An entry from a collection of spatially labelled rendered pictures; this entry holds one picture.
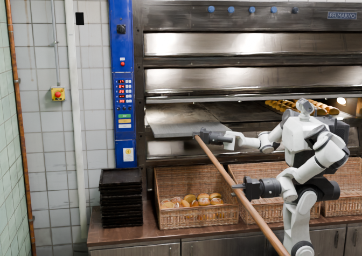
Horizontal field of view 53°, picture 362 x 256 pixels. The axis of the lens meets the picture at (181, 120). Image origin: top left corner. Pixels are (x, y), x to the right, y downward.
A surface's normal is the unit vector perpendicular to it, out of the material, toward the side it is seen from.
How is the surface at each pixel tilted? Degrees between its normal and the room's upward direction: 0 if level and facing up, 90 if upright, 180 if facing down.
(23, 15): 90
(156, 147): 70
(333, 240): 90
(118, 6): 90
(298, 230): 90
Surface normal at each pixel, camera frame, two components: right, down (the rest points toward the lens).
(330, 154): 0.05, -0.18
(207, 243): 0.16, 0.24
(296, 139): -0.68, 0.09
